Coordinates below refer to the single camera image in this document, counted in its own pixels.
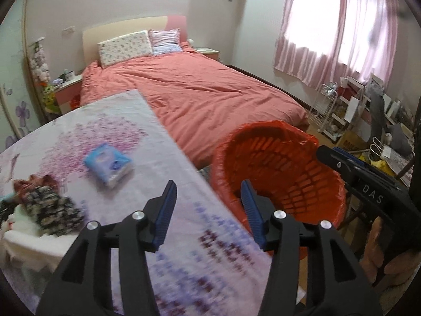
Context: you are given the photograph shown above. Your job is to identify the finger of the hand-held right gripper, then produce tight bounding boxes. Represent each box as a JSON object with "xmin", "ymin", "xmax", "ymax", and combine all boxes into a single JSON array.
[{"xmin": 316, "ymin": 145, "xmax": 362, "ymax": 185}]

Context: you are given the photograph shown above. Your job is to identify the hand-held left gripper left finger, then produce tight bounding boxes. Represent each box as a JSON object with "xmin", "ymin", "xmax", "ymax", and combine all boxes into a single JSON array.
[{"xmin": 36, "ymin": 180, "xmax": 178, "ymax": 316}]

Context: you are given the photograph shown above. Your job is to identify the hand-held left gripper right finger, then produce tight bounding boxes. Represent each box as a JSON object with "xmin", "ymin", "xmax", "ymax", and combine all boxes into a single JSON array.
[{"xmin": 240, "ymin": 179, "xmax": 384, "ymax": 316}]

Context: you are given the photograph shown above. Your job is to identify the orange basket with red liner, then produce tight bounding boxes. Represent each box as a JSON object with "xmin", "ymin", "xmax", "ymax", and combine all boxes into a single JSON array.
[{"xmin": 211, "ymin": 121, "xmax": 347, "ymax": 260}]

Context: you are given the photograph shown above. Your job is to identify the blue tissue pack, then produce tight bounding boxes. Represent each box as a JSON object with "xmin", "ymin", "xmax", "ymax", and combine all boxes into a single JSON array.
[{"xmin": 82, "ymin": 143, "xmax": 135, "ymax": 190}]

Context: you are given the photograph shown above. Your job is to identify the person's right hand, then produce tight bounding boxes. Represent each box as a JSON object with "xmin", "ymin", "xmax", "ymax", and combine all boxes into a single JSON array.
[{"xmin": 360, "ymin": 217, "xmax": 421, "ymax": 290}]

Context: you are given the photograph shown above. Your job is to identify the cardboard box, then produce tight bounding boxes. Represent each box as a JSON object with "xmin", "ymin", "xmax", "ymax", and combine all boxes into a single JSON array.
[{"xmin": 335, "ymin": 131, "xmax": 369, "ymax": 154}]

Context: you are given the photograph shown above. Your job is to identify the white paper bag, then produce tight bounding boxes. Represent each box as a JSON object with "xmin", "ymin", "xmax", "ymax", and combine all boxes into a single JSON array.
[{"xmin": 368, "ymin": 143, "xmax": 395, "ymax": 163}]

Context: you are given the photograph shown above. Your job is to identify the grey chair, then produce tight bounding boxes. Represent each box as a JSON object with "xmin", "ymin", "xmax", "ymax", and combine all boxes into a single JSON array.
[{"xmin": 368, "ymin": 90, "xmax": 415, "ymax": 159}]

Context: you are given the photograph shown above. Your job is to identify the floral printed tablecloth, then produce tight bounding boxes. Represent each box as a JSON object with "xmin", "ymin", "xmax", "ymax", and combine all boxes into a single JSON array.
[{"xmin": 0, "ymin": 89, "xmax": 310, "ymax": 316}]

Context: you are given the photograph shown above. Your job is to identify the pink curtain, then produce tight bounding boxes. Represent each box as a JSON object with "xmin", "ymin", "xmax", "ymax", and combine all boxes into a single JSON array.
[{"xmin": 273, "ymin": 0, "xmax": 400, "ymax": 91}]

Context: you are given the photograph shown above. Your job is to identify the dark floral cloth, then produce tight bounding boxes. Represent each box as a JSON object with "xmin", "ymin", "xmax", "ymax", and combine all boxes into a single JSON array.
[{"xmin": 21, "ymin": 186, "xmax": 87, "ymax": 237}]

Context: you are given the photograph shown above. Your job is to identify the salmon bed duvet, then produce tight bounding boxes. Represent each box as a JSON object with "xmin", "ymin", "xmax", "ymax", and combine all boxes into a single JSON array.
[{"xmin": 80, "ymin": 44, "xmax": 310, "ymax": 168}]

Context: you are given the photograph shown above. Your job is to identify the brown cloth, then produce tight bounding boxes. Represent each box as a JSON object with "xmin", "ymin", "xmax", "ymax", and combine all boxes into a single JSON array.
[{"xmin": 12, "ymin": 174, "xmax": 61, "ymax": 198}]

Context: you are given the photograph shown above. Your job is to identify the white cloth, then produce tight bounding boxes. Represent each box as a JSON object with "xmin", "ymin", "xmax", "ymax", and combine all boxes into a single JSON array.
[{"xmin": 0, "ymin": 212, "xmax": 71, "ymax": 264}]

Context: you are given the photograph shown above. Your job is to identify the pink nightstand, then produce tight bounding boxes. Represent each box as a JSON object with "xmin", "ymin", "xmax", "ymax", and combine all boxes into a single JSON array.
[{"xmin": 53, "ymin": 74, "xmax": 83, "ymax": 116}]

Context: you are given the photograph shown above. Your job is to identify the green yellow plush toy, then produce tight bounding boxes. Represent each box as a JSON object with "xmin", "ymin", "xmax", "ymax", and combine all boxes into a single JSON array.
[{"xmin": 42, "ymin": 84, "xmax": 60, "ymax": 114}]

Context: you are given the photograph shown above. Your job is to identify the wooden top nightstand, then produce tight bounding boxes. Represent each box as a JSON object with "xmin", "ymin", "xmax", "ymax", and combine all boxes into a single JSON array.
[{"xmin": 194, "ymin": 47, "xmax": 221, "ymax": 61}]

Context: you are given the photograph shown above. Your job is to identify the floral pillow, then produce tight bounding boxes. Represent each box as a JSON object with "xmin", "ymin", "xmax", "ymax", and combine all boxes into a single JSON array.
[{"xmin": 97, "ymin": 30, "xmax": 154, "ymax": 69}]

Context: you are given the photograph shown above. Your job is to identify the pink striped pillow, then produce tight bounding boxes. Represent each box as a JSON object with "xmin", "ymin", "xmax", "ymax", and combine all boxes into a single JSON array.
[{"xmin": 148, "ymin": 28, "xmax": 182, "ymax": 55}]

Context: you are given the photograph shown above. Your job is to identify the beige headboard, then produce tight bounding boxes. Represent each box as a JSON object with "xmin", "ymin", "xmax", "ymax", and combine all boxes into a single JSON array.
[{"xmin": 82, "ymin": 16, "xmax": 169, "ymax": 66}]

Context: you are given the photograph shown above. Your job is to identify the pink headboard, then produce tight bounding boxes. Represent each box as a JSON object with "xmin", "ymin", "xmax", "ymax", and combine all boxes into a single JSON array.
[{"xmin": 164, "ymin": 15, "xmax": 189, "ymax": 43}]

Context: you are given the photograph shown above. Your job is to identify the bag of plush toys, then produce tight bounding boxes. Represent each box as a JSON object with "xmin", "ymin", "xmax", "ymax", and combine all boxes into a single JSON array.
[{"xmin": 29, "ymin": 38, "xmax": 51, "ymax": 84}]

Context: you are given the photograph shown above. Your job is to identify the flower print wardrobe door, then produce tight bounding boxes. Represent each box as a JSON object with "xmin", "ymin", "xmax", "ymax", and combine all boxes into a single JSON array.
[{"xmin": 0, "ymin": 0, "xmax": 43, "ymax": 154}]

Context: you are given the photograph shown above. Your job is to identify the white wire rack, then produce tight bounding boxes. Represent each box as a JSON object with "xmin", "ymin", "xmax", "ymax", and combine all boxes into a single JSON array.
[{"xmin": 309, "ymin": 84, "xmax": 349, "ymax": 139}]

